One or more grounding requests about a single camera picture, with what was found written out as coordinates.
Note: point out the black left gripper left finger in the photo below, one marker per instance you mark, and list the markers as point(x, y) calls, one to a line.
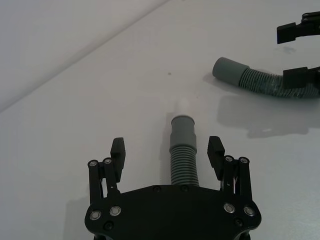
point(117, 160)

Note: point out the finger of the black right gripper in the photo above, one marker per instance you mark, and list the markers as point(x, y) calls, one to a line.
point(287, 32)
point(296, 77)

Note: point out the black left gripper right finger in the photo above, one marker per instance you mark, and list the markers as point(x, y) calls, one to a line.
point(215, 155)

